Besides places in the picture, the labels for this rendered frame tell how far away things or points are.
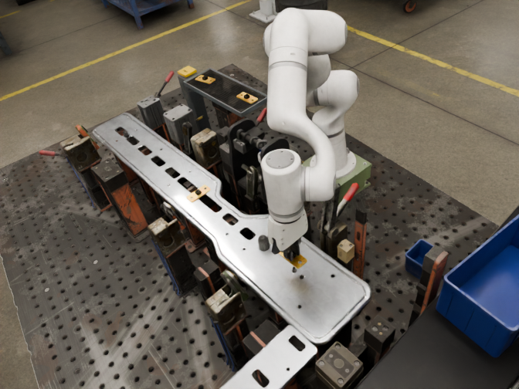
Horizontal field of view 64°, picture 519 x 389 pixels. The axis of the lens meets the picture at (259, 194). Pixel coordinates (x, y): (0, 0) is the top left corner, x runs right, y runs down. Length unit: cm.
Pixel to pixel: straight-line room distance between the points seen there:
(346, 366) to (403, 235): 79
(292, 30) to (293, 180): 34
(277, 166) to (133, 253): 103
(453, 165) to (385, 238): 151
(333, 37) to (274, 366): 82
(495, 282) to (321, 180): 53
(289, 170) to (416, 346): 50
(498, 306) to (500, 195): 183
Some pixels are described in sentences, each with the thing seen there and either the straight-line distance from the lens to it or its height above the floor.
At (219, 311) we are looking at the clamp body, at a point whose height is 104.
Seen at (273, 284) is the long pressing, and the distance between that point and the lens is 117.
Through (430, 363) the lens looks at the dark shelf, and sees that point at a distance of 106.
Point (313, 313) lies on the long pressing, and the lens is 112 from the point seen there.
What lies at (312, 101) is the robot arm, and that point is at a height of 115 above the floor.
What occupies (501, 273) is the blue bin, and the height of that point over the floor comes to 103.
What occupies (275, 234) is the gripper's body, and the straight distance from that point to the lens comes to 100.
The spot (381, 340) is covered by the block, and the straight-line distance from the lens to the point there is 101.
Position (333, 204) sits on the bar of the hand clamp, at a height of 116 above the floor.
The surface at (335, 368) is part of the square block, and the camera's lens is 100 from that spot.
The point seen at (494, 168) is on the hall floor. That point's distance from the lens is 313.
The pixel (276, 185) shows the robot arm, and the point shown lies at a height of 137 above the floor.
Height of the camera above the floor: 198
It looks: 44 degrees down
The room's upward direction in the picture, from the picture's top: 10 degrees counter-clockwise
